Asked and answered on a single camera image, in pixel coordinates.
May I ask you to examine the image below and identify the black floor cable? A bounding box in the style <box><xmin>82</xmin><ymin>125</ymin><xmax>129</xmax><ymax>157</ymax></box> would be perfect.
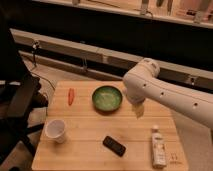
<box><xmin>21</xmin><ymin>54</ymin><xmax>56</xmax><ymax>91</ymax></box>

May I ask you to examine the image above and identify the white paper cup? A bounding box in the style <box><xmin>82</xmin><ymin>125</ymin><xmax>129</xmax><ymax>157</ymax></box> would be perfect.
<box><xmin>45</xmin><ymin>119</ymin><xmax>66</xmax><ymax>143</ymax></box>

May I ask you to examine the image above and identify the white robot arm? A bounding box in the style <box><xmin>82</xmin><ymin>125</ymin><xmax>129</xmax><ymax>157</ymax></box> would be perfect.
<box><xmin>123</xmin><ymin>58</ymin><xmax>213</xmax><ymax>130</ymax></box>

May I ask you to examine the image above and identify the green ceramic bowl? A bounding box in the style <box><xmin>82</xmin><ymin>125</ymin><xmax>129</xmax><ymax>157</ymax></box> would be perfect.
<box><xmin>92</xmin><ymin>85</ymin><xmax>123</xmax><ymax>112</ymax></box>

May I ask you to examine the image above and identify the black mobile phone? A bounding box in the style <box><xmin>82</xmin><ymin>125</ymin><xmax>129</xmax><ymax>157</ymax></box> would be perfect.
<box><xmin>103</xmin><ymin>136</ymin><xmax>126</xmax><ymax>157</ymax></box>

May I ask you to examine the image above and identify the white tube bottle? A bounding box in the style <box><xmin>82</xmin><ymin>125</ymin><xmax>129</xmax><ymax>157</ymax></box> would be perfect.
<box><xmin>151</xmin><ymin>125</ymin><xmax>166</xmax><ymax>169</ymax></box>

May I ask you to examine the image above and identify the black office chair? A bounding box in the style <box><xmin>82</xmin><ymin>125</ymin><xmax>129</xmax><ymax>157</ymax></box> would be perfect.
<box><xmin>0</xmin><ymin>11</ymin><xmax>48</xmax><ymax>165</ymax></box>

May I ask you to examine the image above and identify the red orange pepper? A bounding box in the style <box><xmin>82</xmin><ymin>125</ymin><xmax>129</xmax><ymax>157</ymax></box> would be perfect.
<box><xmin>68</xmin><ymin>88</ymin><xmax>74</xmax><ymax>106</ymax></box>

